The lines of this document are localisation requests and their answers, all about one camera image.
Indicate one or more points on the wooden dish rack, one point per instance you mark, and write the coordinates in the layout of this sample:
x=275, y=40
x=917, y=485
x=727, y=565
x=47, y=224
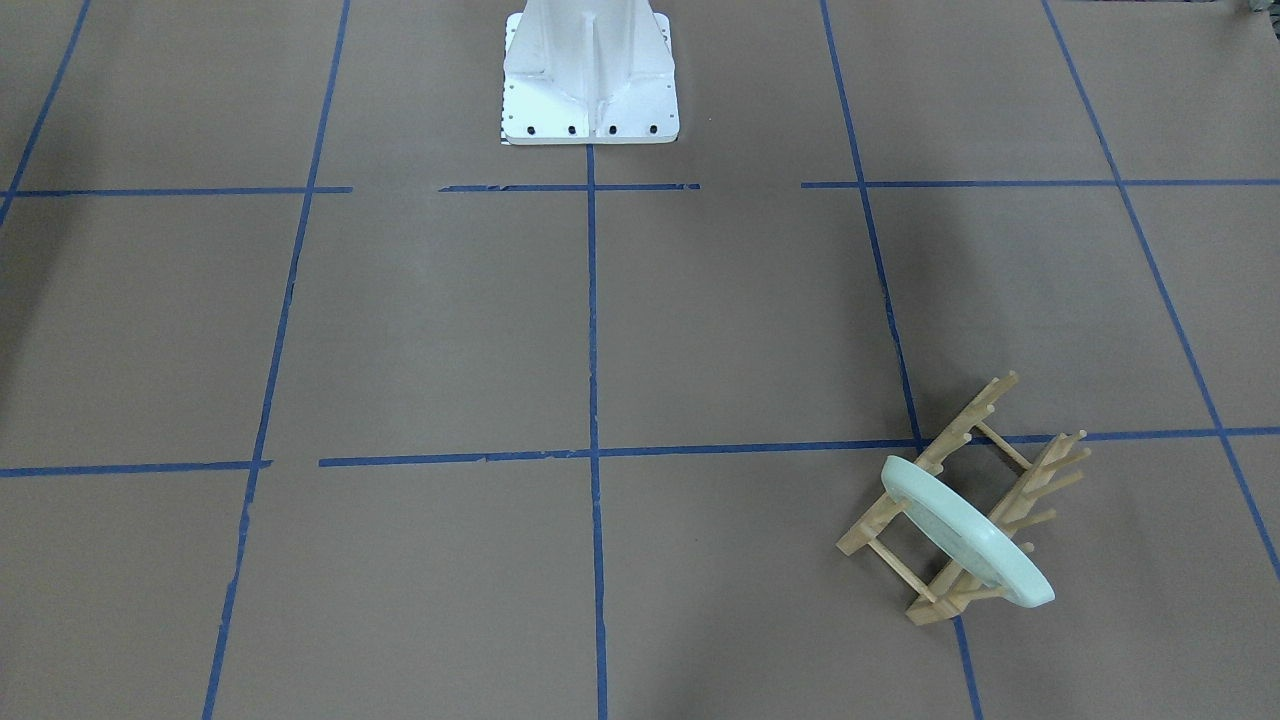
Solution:
x=952, y=590

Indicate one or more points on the light green plate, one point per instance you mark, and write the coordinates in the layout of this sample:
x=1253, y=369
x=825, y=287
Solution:
x=966, y=535

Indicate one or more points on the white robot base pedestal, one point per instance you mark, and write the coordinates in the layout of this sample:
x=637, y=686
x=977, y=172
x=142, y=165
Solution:
x=579, y=72

